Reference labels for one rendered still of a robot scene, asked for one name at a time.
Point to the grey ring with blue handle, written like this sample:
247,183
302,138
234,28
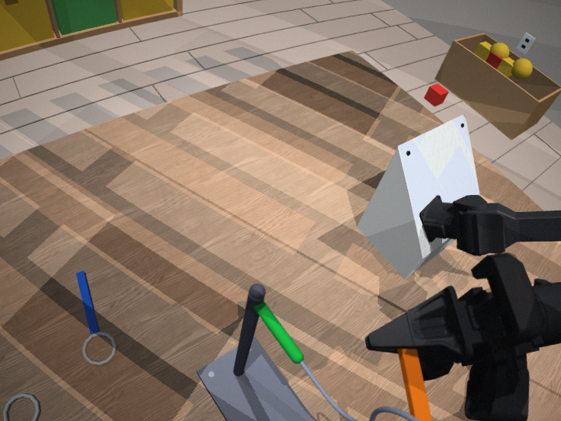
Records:
93,324
36,403

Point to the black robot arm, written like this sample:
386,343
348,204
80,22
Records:
498,387

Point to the orange handle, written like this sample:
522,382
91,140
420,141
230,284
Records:
414,384

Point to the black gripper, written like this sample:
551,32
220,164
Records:
445,329

